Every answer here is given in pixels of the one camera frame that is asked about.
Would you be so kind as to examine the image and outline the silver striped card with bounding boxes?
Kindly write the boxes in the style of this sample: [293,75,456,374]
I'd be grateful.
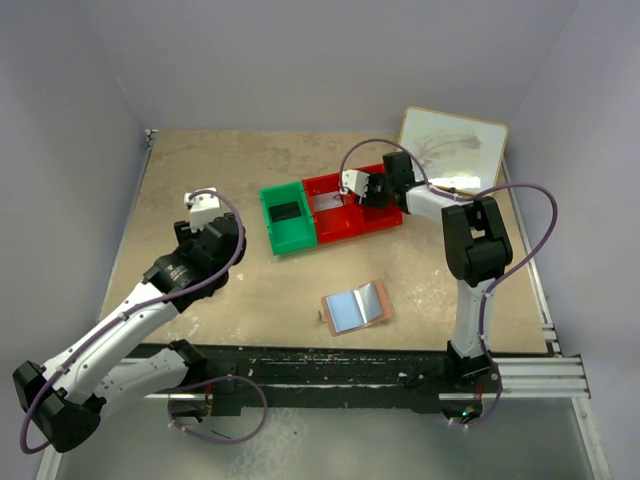
[312,192,344,212]

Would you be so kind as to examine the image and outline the pink leather card holder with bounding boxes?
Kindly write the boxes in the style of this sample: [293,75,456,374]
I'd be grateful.
[318,280,394,337]

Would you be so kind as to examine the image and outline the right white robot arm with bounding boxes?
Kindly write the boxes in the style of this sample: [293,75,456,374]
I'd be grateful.
[341,152,513,381]

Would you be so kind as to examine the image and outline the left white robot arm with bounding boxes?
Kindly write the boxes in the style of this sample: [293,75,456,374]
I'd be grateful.
[12,213,246,454]

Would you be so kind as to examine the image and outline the black card in green bin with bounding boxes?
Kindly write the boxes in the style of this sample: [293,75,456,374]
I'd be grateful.
[268,201,302,222]

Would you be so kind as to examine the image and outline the right red plastic bin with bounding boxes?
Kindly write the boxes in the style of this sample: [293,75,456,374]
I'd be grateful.
[355,163,403,233]

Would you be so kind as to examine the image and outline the red plastic bin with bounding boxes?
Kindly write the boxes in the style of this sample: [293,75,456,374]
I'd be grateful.
[355,163,403,233]
[302,172,363,244]

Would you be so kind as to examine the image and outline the middle red plastic bin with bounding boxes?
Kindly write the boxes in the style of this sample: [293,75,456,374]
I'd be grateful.
[302,172,363,244]

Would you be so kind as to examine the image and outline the small framed whiteboard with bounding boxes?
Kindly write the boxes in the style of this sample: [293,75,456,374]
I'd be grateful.
[399,107,509,194]

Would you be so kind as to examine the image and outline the green plastic bin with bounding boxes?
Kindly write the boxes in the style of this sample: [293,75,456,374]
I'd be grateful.
[259,181,318,256]

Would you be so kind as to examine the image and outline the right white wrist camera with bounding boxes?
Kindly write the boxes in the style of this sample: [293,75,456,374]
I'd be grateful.
[339,169,370,197]

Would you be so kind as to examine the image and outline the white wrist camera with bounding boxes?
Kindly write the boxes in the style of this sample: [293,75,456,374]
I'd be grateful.
[339,169,370,197]
[183,187,221,233]

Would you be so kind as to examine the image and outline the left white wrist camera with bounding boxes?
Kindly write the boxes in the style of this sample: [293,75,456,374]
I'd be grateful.
[183,187,221,233]

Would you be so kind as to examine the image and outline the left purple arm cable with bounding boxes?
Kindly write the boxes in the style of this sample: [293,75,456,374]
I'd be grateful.
[18,188,246,455]

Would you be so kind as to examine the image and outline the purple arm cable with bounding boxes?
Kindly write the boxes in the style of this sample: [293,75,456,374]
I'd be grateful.
[18,188,246,455]
[339,139,559,431]

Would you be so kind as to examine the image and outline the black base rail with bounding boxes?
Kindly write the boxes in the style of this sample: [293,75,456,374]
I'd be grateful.
[168,340,500,417]

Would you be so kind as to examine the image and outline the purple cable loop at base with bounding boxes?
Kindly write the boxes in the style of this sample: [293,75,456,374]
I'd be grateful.
[167,373,270,445]

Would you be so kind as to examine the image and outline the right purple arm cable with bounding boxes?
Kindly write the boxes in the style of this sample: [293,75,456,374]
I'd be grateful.
[339,139,559,431]

